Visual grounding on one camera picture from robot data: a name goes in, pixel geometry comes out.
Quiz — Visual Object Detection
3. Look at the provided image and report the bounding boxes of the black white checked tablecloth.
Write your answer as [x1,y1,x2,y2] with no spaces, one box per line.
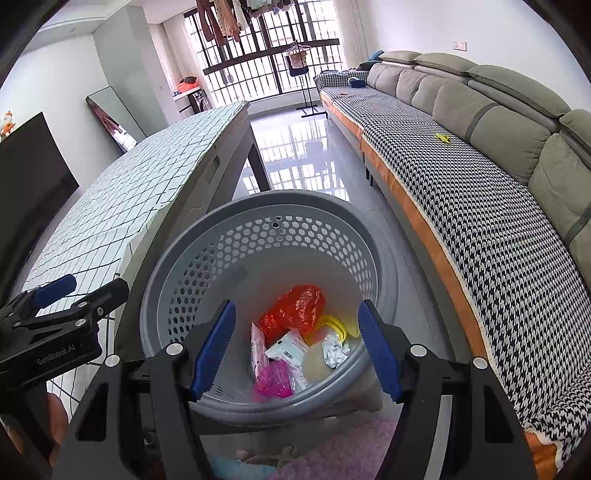
[21,102,245,416]

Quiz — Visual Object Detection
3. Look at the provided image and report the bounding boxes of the navy hanging garment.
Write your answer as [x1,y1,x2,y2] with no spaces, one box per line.
[285,44,311,77]

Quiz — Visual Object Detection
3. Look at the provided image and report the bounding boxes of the grey sofa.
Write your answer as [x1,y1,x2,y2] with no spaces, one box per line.
[318,50,591,467]

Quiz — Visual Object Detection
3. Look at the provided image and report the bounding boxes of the blue white packet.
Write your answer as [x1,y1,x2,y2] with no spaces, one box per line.
[264,329,309,365]

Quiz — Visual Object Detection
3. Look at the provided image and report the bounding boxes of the grey perforated basket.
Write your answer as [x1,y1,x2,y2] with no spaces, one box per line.
[140,189,399,426]

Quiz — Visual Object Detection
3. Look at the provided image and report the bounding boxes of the row of hanging clothes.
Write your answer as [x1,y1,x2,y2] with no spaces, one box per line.
[194,0,301,44]

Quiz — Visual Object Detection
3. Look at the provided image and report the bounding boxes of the houndstooth sofa cover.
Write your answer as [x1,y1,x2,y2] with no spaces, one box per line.
[314,69,591,462]

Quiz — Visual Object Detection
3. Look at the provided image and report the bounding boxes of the pink fuzzy cloth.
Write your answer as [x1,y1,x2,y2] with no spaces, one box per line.
[272,418,400,480]

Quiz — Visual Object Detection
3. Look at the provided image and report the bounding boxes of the white tissue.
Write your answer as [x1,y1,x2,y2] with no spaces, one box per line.
[322,335,350,368]

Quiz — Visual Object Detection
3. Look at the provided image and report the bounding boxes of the light blue cloth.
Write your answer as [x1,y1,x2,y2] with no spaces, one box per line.
[208,455,278,480]

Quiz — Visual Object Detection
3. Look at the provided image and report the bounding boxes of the black window grille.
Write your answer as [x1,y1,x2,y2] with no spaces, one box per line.
[184,0,345,104]

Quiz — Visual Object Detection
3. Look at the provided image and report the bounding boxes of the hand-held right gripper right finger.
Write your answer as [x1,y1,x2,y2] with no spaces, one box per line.
[358,299,539,480]

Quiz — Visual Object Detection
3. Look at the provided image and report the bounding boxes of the black television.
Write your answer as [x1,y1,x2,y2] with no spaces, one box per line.
[0,112,80,296]

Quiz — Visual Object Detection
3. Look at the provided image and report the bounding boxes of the red plastic bag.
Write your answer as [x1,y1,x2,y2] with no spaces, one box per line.
[259,285,326,337]

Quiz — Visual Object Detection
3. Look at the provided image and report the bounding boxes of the black framed floor mirror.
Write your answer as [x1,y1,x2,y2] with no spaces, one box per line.
[86,86,139,155]

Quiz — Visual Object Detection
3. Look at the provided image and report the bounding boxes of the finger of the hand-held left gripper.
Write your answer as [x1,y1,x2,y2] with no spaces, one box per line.
[0,274,78,324]
[28,278,130,330]

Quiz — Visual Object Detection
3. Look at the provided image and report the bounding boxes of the person's left hand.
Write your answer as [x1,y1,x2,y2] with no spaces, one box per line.
[46,392,72,467]

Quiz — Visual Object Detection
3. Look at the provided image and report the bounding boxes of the black floor clothes stand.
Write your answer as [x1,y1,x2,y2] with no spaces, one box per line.
[284,41,326,120]

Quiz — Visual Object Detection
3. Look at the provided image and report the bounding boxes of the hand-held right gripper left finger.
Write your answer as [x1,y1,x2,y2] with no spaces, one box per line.
[51,299,236,480]

